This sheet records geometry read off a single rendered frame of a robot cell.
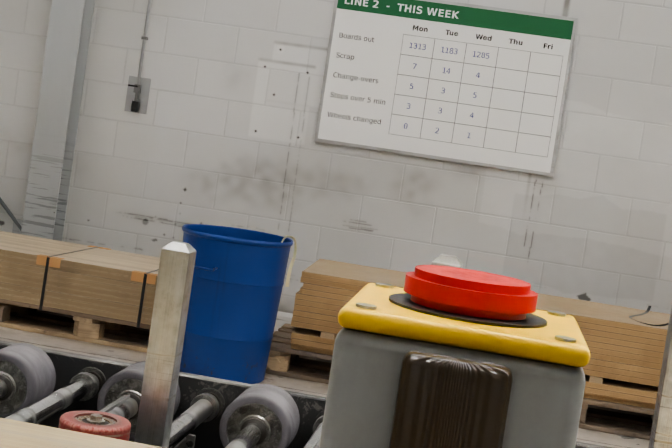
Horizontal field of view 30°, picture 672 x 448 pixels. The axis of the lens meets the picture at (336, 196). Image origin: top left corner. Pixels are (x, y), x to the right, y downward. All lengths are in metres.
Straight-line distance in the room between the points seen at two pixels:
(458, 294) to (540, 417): 0.04
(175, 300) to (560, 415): 1.18
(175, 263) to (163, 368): 0.13
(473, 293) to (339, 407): 0.05
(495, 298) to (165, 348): 1.18
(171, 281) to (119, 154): 6.38
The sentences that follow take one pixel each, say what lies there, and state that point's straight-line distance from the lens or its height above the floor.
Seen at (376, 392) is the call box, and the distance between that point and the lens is 0.35.
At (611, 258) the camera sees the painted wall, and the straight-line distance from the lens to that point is 7.57.
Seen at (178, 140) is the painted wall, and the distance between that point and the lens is 7.77.
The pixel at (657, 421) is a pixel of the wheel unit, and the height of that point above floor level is 1.00.
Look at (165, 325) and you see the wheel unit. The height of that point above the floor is 1.01.
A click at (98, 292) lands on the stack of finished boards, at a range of 6.57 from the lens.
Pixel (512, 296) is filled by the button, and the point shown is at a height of 1.23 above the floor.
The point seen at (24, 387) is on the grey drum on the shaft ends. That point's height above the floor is 0.81.
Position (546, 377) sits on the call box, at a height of 1.21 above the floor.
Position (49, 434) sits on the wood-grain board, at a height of 0.90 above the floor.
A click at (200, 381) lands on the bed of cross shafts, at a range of 2.07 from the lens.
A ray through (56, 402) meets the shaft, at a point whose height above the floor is 0.81.
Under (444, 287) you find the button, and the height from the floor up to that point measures 1.23.
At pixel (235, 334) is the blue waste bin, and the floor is 0.24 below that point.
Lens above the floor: 1.27
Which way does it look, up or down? 3 degrees down
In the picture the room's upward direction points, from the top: 8 degrees clockwise
